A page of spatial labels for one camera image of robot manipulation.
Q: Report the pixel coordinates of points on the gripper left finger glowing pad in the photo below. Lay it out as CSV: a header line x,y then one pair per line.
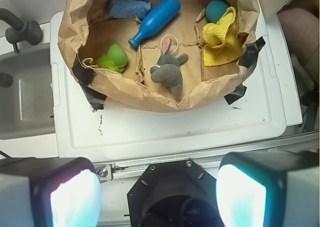
x,y
49,192

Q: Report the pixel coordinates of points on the blue plastic bottle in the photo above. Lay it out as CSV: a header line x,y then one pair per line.
x,y
155,21

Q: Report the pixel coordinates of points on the teal ball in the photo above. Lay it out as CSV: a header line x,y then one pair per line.
x,y
215,10

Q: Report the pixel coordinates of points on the grey plush bunny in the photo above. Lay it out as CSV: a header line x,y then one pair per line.
x,y
167,70

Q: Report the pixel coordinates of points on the crumpled brown paper bag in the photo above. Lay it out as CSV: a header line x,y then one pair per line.
x,y
87,31

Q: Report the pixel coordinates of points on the grey toy faucet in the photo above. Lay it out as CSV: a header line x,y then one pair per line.
x,y
20,30

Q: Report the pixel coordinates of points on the yellow cloth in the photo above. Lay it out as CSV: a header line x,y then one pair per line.
x,y
221,42

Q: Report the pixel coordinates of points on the aluminium frame rail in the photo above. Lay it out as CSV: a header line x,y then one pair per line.
x,y
208,158

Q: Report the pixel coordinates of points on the white toy sink basin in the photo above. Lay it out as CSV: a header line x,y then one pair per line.
x,y
26,107

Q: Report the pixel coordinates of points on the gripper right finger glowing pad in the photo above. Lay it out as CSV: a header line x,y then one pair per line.
x,y
269,189

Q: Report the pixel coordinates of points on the white plastic tray lid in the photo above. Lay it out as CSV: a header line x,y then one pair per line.
x,y
117,133

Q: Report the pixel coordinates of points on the blue sponge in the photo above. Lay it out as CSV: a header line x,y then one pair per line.
x,y
122,9

